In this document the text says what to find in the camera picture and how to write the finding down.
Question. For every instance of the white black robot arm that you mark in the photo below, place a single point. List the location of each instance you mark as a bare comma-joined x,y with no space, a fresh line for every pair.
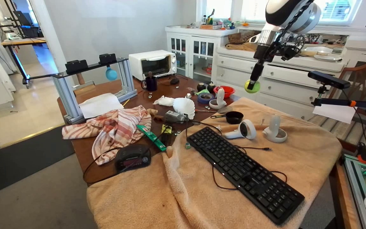
292,13

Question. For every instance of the small gray box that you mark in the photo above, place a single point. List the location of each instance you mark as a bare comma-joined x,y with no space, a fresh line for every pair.
175,116

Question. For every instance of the white folded paper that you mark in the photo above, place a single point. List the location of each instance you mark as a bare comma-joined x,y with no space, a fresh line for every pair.
100,105

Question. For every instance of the black computer mouse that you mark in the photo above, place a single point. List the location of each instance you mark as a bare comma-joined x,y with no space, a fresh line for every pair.
132,158

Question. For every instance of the red striped cloth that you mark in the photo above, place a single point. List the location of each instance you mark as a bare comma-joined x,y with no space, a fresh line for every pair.
114,128

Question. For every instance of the aluminium profile frame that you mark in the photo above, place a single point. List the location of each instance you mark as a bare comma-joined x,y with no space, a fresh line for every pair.
69,96

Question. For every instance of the dark gray floor mat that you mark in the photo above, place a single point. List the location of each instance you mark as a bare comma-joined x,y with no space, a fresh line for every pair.
21,161

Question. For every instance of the black stand bar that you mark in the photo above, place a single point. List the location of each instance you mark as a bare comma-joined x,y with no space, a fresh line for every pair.
339,102

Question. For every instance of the black computer keyboard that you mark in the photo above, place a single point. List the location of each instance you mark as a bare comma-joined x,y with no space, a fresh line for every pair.
244,174

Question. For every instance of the aluminium rail rack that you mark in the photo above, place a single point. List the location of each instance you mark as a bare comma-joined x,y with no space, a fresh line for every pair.
360,186

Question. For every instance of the wooden desk black legs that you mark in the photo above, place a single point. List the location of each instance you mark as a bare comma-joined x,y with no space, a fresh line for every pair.
21,46

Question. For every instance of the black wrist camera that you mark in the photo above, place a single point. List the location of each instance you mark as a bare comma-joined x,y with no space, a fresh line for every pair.
289,52

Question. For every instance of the red plastic bowl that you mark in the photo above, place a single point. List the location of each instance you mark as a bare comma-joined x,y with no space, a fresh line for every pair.
228,91

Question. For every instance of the yellow black tag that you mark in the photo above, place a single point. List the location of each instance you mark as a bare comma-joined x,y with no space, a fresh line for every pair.
166,129

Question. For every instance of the white crumpled tissue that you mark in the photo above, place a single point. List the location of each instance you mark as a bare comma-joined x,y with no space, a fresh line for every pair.
163,101

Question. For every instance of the black block on frame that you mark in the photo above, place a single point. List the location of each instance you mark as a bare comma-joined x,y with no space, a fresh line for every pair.
76,67
106,59

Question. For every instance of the white paper sheet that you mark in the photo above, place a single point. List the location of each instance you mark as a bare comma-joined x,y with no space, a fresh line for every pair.
334,114

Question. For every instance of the white toaster oven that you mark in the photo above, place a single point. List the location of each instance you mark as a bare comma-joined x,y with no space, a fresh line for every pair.
151,64

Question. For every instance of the light blue ball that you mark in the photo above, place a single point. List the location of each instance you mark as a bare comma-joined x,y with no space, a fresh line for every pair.
110,74

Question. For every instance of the white glass-door cabinet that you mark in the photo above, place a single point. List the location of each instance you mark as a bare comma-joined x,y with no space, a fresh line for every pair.
183,52

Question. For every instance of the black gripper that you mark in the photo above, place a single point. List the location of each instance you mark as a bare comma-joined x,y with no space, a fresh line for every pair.
266,52

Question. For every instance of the black mug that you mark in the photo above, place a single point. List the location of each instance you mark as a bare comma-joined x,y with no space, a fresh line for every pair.
149,82

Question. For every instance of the white drawer cabinet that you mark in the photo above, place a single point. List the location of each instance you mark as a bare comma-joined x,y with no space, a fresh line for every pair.
284,81

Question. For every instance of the tan terry towel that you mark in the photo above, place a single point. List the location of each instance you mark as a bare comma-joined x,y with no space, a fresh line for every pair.
310,157

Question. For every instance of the green paper sheet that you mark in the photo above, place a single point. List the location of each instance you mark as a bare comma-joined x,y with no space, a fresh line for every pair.
202,91

